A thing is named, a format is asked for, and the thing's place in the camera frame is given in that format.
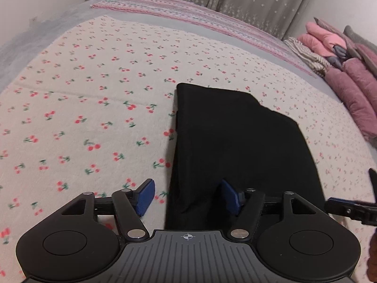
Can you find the grey bed sheet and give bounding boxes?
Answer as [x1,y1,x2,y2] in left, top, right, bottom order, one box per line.
[0,0,327,92]

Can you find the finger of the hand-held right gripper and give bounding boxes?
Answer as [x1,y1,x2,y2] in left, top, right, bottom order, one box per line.
[326,197,377,228]
[369,168,377,196]

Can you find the grey patterned curtain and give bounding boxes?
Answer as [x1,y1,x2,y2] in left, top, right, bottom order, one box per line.
[144,0,322,41]

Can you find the cherry print bed sheet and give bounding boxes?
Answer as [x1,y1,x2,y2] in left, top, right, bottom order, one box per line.
[0,15,377,283]

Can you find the beige striped folded cloth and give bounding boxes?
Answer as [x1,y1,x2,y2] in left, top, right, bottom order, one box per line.
[283,37,332,79]

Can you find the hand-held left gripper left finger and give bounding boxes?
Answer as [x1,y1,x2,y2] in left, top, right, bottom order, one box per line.
[60,178,156,241]

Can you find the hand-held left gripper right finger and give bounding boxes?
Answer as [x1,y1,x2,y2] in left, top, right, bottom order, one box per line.
[221,179,324,241]

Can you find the grey folded cloth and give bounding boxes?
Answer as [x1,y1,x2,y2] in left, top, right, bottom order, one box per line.
[343,25,377,48]

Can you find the black pants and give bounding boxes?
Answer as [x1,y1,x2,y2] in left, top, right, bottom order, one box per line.
[164,83,326,231]

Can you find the pink striped blanket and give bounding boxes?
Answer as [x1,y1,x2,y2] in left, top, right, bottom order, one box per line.
[91,0,319,79]

